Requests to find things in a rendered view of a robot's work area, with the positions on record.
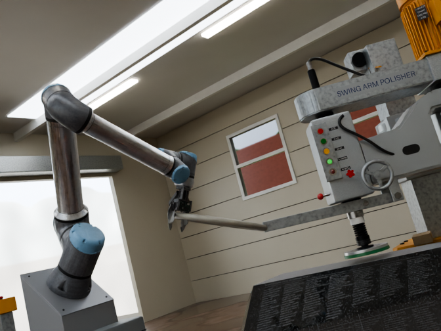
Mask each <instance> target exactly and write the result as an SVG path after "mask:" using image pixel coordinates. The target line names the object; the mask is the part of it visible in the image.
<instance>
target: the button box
mask: <svg viewBox="0 0 441 331"><path fill-rule="evenodd" d="M318 128H322V129H324V134H323V135H319V134H317V129H318ZM310 131H311V133H312V138H313V140H314V144H315V147H316V151H317V153H318V157H319V160H320V164H321V167H322V171H323V173H324V177H325V181H326V182H330V181H334V180H337V179H342V178H343V175H342V173H341V168H340V166H339V162H338V159H337V156H336V153H335V149H334V147H333V143H332V140H331V137H330V134H329V130H328V128H327V123H326V122H323V123H319V124H316V125H311V126H310ZM321 138H326V139H327V144H325V145H322V144H320V139H321ZM324 148H329V149H330V154H329V155H325V154H324V153H323V149H324ZM328 158H332V159H333V164H332V165H327V164H326V160H327V159H328ZM331 168H335V169H336V171H337V173H336V174H335V175H330V174H329V170H330V169H331Z"/></svg>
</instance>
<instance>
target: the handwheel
mask: <svg viewBox="0 0 441 331"><path fill-rule="evenodd" d="M374 163H380V164H383V165H384V166H383V167H382V168H381V169H380V170H376V171H374V172H371V171H366V169H367V168H368V166H370V165H371V164H374ZM386 168H388V170H389V172H390V179H389V181H388V183H387V184H386V185H384V186H383V183H382V180H381V178H382V177H383V172H384V170H385V169H386ZM365 174H368V175H372V177H373V178H374V179H375V180H378V183H379V186H380V187H374V186H372V185H370V184H369V183H368V182H367V180H366V176H365ZM361 176H362V180H363V182H364V184H365V186H367V187H368V188H370V189H371V190H376V191H381V190H385V189H387V188H389V186H391V184H392V182H393V180H394V172H393V169H392V167H391V166H390V164H389V163H387V162H386V161H384V160H380V159H374V160H370V161H369V162H367V163H366V164H365V165H364V166H363V168H362V173H361Z"/></svg>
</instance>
